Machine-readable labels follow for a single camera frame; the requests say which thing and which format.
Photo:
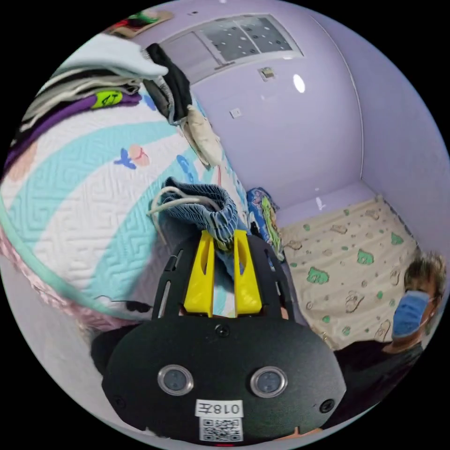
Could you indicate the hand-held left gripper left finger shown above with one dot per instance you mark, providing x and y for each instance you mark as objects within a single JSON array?
[{"x": 198, "y": 281}]

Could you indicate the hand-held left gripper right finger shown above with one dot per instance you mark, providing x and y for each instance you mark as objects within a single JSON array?
[{"x": 246, "y": 281}]

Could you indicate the blue jeans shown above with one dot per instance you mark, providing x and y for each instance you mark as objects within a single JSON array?
[{"x": 197, "y": 204}]

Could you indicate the colourful printed blanket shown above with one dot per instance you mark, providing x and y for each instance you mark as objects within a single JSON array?
[{"x": 264, "y": 218}]

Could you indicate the cream sheet with green print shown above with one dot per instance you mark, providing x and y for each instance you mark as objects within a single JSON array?
[{"x": 348, "y": 267}]

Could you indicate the bed with pastel quilt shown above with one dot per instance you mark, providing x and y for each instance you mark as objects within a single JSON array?
[{"x": 88, "y": 211}]

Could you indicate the cream cloth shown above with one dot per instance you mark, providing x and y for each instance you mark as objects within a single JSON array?
[{"x": 204, "y": 139}]

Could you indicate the person's body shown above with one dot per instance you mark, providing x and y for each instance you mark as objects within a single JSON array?
[{"x": 369, "y": 369}]

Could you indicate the pile of clothes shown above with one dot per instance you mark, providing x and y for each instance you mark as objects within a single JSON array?
[{"x": 105, "y": 81}]

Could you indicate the white wall switch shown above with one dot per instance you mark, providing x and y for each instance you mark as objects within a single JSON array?
[{"x": 235, "y": 113}]

